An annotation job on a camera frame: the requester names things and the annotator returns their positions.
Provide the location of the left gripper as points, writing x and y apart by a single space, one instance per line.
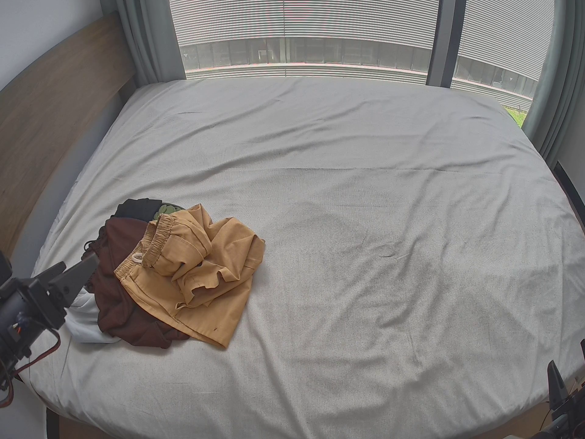
41 307

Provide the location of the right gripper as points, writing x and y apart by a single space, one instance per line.
571 421

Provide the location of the mustard yellow shorts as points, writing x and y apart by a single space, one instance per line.
219 263

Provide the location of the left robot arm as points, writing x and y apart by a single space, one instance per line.
7 345

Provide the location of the bed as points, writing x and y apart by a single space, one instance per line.
365 245

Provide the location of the white garment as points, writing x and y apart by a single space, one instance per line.
87 323

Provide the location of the brown garment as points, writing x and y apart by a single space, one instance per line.
123 254

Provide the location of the black garment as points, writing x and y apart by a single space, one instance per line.
135 208

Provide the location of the green garment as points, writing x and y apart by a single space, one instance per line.
167 211

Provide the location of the grey-green curtain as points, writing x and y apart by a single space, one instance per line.
564 62
137 25

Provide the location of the window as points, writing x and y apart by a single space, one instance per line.
310 16

